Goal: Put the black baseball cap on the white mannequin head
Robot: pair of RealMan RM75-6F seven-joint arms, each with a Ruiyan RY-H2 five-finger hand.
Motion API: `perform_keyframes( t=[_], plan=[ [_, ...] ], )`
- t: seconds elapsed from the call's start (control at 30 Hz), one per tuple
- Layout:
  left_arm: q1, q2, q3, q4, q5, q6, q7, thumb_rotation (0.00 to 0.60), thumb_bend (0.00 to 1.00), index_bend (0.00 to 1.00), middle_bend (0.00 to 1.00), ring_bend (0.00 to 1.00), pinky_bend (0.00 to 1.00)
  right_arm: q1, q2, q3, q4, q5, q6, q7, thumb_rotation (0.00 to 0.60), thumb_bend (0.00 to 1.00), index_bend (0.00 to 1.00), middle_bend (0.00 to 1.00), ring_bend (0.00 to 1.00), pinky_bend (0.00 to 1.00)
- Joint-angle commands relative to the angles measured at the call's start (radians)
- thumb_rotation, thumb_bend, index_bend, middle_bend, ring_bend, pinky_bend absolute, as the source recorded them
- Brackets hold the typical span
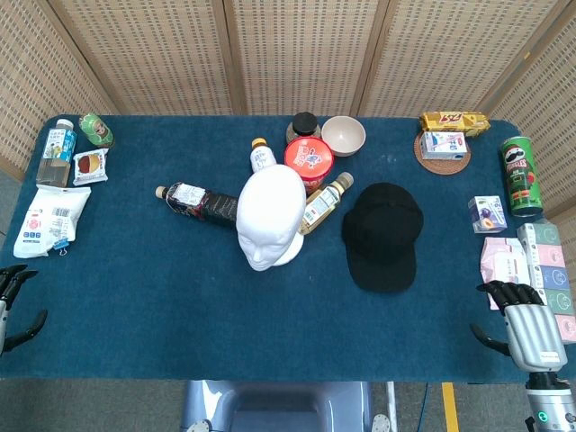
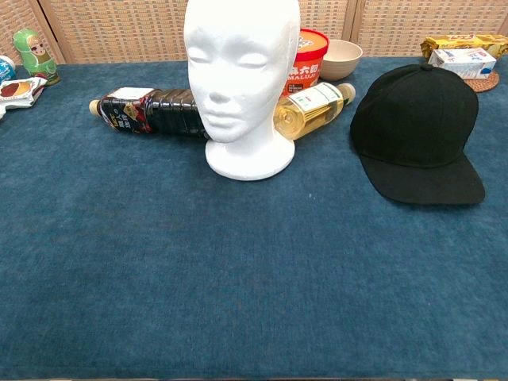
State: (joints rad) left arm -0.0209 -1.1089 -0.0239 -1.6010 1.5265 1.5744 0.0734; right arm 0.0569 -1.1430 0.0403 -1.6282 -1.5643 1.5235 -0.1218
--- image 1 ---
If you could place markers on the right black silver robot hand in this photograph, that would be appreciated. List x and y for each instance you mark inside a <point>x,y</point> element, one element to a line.
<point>535,333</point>

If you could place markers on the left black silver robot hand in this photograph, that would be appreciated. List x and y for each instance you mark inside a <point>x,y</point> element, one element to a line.
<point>13,281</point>

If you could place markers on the black baseball cap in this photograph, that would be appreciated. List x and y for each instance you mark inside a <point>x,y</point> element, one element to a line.
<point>382,234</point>

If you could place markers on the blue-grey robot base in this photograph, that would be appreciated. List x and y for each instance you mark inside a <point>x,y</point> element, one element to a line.
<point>279,407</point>

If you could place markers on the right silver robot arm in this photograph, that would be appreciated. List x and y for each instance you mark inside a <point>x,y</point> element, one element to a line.
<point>549,405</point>

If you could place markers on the white foam mannequin head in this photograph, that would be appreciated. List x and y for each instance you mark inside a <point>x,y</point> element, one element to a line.
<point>270,211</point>

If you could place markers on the blue binder clip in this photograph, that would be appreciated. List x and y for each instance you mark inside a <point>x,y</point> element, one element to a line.
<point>60,245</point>

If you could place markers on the white plastic bag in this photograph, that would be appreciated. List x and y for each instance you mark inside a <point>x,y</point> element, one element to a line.
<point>45,220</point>

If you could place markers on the multicolour tissue pack stack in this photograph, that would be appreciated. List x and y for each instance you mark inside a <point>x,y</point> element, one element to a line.
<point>551,265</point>

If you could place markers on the pink tissue pack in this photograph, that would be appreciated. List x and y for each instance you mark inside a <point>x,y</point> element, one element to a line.
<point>501,258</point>

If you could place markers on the purple white juice carton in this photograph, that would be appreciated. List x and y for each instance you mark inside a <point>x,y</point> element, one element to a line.
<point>488,213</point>

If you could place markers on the blue-label water bottle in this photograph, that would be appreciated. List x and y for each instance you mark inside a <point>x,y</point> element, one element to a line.
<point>56,153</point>

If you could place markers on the white fruit snack packet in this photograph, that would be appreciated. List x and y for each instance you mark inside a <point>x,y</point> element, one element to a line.
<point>90,166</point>

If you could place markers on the green Pringles can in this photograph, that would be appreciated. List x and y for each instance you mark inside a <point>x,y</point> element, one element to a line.
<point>522,180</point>

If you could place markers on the white metal pole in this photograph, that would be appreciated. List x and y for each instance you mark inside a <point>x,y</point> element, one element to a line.
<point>392,407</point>

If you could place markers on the blue felt table cover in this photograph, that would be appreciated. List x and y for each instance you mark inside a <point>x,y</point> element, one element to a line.
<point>180,292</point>

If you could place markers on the green matryoshka doll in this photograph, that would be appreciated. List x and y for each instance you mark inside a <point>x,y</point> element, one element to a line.
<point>96,130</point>

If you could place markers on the round woven coaster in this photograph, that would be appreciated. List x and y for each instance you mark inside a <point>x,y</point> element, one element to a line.
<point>443,165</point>

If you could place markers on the dark tea plastic bottle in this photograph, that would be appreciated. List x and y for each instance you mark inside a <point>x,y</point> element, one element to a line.
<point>198,204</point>

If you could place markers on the white blue milk carton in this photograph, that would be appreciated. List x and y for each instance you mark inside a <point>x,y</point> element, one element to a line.
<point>443,146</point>

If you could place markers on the yellow biscuit box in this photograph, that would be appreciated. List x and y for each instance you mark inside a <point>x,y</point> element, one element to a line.
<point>454,122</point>

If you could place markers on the pale yellow tea bottle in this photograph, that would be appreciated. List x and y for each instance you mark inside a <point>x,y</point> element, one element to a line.
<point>324,202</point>

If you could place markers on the beige bowl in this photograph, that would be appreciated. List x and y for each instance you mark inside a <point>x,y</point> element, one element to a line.
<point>343,135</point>

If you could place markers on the small white yellow-capped bottle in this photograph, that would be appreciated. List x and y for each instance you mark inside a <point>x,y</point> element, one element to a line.
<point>262,157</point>

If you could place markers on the red instant noodle cup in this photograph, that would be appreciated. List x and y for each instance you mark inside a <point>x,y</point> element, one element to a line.
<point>309,157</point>

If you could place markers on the black-lidded glass jar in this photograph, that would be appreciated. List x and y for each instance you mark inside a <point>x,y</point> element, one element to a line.
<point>303,123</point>

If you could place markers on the woven bamboo folding screen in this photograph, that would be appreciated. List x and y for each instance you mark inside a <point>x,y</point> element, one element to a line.
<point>292,54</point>

